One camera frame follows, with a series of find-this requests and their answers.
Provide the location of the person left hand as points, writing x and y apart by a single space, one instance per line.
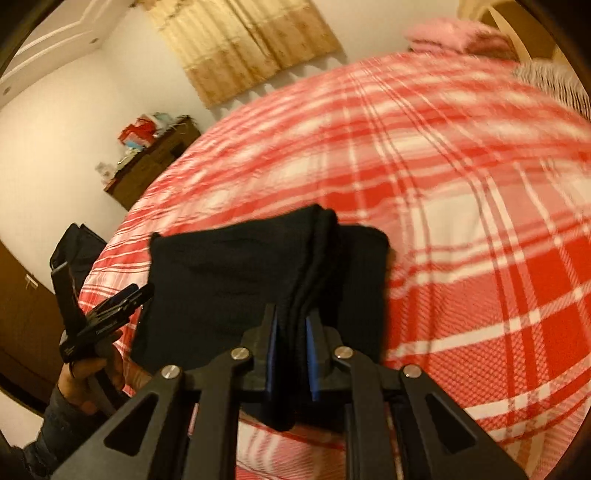
73 381

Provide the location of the black pants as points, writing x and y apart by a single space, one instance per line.
210 287

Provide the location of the beige window curtain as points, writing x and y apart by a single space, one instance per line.
226 48

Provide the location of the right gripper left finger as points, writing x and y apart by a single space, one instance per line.
182 425

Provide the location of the striped pillow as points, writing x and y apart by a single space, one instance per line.
556 80

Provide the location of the cream wooden headboard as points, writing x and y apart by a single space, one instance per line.
530 38

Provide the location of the pink folded quilt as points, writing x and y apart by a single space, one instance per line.
461 37

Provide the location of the brown wooden door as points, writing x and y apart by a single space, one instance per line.
31 327

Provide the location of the red plaid bed sheet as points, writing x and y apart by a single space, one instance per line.
482 184

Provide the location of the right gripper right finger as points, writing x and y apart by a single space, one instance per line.
400 424

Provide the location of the person left forearm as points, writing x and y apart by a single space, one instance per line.
65 428

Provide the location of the red gift bag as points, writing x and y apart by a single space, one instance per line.
139 134

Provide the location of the black folding chair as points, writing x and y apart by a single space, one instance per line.
80 247

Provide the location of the dark wooden desk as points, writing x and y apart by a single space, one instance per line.
132 180

